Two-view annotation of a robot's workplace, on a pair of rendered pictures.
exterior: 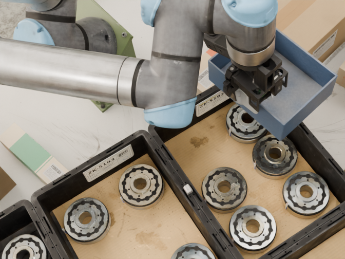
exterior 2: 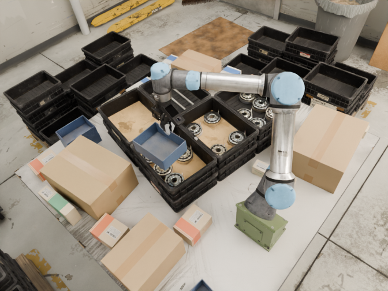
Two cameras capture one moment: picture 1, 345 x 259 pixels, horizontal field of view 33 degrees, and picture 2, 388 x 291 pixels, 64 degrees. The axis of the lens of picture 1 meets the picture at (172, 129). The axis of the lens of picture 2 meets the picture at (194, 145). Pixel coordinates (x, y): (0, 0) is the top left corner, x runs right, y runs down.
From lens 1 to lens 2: 1.54 m
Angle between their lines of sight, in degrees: 67
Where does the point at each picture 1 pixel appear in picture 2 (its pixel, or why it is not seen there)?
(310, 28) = (140, 231)
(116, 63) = (209, 75)
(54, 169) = (262, 168)
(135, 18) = (249, 268)
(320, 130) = (142, 207)
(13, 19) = not seen: outside the picture
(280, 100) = (156, 144)
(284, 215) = not seen: hidden behind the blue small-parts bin
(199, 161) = (195, 166)
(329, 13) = (129, 241)
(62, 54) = (229, 77)
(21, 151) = not seen: hidden behind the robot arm
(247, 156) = (175, 170)
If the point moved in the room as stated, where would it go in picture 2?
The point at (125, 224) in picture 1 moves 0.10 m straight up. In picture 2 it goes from (222, 141) to (222, 130)
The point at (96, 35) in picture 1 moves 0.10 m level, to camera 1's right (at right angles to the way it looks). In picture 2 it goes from (254, 198) to (233, 204)
